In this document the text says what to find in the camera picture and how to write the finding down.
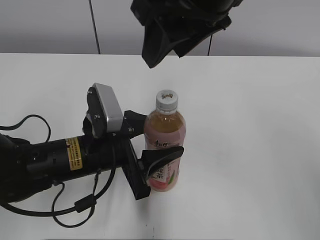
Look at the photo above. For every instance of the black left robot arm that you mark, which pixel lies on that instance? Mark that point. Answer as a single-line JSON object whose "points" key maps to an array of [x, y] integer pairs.
{"points": [[27, 169]]}

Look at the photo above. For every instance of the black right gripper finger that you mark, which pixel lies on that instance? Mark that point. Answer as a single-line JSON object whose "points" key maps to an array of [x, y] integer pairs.
{"points": [[160, 37], [191, 32]]}

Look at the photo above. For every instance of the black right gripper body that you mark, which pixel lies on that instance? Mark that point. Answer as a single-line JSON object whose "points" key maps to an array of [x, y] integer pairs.
{"points": [[184, 14]]}

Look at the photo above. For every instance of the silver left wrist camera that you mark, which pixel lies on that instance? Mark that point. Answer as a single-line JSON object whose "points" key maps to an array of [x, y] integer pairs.
{"points": [[104, 112]]}

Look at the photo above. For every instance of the white bottle cap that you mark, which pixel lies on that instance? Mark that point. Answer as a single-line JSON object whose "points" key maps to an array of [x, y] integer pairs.
{"points": [[166, 102]]}

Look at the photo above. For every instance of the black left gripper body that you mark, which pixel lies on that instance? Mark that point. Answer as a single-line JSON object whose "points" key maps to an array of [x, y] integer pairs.
{"points": [[114, 150]]}

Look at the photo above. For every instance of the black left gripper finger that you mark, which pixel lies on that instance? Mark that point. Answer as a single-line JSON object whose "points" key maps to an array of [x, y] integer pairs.
{"points": [[133, 124], [152, 160]]}

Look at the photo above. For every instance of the peach oolong tea bottle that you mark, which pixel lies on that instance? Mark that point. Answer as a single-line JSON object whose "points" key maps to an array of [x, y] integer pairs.
{"points": [[163, 131]]}

